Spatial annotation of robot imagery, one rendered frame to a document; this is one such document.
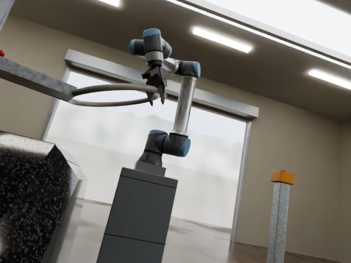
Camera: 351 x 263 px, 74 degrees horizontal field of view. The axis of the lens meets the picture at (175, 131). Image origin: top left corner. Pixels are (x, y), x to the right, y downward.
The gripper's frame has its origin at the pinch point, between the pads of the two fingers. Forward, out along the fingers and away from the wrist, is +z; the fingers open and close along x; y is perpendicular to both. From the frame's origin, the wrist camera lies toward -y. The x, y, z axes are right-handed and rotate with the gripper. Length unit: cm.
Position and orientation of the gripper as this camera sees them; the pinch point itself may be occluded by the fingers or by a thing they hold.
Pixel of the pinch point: (156, 103)
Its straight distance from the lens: 116.4
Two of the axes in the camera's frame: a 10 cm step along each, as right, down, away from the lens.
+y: 3.6, -0.1, 9.3
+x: -9.3, 1.0, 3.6
